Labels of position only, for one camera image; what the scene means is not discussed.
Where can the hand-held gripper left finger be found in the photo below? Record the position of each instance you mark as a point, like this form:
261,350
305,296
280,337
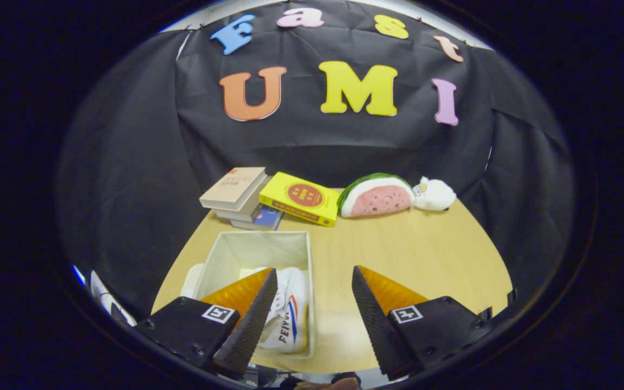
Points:
249,330

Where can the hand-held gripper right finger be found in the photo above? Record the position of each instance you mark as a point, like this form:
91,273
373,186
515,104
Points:
382,330

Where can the white canvas shoe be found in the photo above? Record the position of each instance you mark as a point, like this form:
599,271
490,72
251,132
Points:
248,272
296,314

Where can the beige fabric storage box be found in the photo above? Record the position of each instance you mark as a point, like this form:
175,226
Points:
258,252

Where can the blue book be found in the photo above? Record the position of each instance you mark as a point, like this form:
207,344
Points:
266,219

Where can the watermelon slice plush toy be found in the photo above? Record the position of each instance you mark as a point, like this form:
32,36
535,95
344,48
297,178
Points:
379,197

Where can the yellow book with red circle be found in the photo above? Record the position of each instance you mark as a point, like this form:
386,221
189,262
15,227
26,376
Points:
301,197

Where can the blue and white printed object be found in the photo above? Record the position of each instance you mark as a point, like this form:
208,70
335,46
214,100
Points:
109,298

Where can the white plush toy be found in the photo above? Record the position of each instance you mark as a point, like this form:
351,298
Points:
436,194

